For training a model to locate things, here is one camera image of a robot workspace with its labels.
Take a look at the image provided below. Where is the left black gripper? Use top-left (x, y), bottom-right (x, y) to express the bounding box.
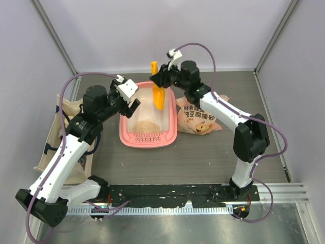
top-left (98, 79), bottom-right (140, 122)

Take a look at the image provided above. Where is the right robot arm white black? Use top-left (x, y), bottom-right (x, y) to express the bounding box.
top-left (150, 60), bottom-right (270, 201)

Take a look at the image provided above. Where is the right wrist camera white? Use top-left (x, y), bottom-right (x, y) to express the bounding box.
top-left (167, 49), bottom-right (182, 70)

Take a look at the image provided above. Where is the pink litter box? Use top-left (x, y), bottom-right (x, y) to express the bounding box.
top-left (119, 81), bottom-right (177, 148)

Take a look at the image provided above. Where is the pink cat litter bag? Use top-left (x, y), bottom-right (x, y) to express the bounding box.
top-left (176, 97), bottom-right (222, 135)

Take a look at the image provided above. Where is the yellow plastic scoop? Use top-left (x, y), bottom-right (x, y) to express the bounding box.
top-left (151, 61), bottom-right (166, 110)

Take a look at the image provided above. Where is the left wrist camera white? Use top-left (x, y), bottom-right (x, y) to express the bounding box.
top-left (116, 75), bottom-right (139, 103)

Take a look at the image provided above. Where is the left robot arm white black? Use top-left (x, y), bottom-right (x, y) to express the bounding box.
top-left (15, 80), bottom-right (140, 227)

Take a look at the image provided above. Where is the beige canvas tote bag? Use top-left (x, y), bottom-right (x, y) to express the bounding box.
top-left (34, 95), bottom-right (97, 185)

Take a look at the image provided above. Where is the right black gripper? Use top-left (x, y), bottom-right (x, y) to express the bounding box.
top-left (151, 60), bottom-right (190, 91)

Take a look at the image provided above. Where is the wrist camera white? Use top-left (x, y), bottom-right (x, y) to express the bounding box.
top-left (167, 49), bottom-right (182, 70)
top-left (116, 75), bottom-right (139, 103)

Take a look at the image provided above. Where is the tan litter pile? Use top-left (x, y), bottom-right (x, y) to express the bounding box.
top-left (131, 120), bottom-right (160, 134)

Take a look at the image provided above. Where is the aluminium rail frame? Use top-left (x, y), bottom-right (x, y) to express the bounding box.
top-left (67, 183), bottom-right (309, 218)

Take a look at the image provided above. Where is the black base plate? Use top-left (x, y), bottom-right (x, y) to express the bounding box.
top-left (78, 183), bottom-right (261, 208)

